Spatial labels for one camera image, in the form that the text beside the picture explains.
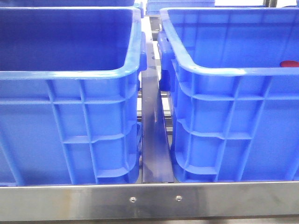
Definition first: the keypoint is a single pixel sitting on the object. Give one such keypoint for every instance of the steel front rail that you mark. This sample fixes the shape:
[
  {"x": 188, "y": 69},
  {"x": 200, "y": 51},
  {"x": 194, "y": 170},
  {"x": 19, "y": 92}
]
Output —
[{"x": 244, "y": 199}]

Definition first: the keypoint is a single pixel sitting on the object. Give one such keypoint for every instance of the left rail screw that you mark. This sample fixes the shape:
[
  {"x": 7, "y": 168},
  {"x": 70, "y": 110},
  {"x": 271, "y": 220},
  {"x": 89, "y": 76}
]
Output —
[{"x": 132, "y": 199}]

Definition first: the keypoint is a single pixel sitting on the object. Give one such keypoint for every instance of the steel divider bar between bins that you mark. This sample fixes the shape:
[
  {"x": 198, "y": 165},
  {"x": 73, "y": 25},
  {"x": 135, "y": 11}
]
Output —
[{"x": 156, "y": 160}]

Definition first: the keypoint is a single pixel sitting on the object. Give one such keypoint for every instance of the rail screw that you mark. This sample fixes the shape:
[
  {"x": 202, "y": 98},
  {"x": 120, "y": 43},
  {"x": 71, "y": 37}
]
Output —
[
  {"x": 178, "y": 198},
  {"x": 132, "y": 199}
]

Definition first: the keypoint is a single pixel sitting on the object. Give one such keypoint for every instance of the large blue left plastic bin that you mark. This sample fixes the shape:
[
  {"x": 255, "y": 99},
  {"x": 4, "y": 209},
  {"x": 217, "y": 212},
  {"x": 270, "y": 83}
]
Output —
[{"x": 68, "y": 95}]

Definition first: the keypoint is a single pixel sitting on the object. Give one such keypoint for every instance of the blue bin rear left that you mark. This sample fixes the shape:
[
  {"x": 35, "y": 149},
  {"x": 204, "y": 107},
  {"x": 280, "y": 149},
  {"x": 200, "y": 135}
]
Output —
[{"x": 71, "y": 3}]

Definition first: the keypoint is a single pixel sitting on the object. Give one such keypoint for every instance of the large blue plastic bin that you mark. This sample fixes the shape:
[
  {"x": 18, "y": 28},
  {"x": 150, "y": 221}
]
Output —
[
  {"x": 235, "y": 106},
  {"x": 68, "y": 95}
]

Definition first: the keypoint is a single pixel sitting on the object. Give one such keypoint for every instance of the large blue right plastic bin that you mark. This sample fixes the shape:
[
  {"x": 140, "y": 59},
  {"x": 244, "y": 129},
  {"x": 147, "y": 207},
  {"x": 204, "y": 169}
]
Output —
[{"x": 235, "y": 106}]

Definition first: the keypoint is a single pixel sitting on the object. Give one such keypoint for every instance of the right rail screw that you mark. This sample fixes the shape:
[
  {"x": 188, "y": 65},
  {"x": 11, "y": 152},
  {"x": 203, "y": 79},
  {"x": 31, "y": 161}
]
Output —
[{"x": 178, "y": 198}]

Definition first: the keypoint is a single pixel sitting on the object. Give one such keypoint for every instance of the blue bin rear right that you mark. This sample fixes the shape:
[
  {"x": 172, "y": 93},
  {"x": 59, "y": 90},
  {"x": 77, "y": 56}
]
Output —
[{"x": 153, "y": 6}]

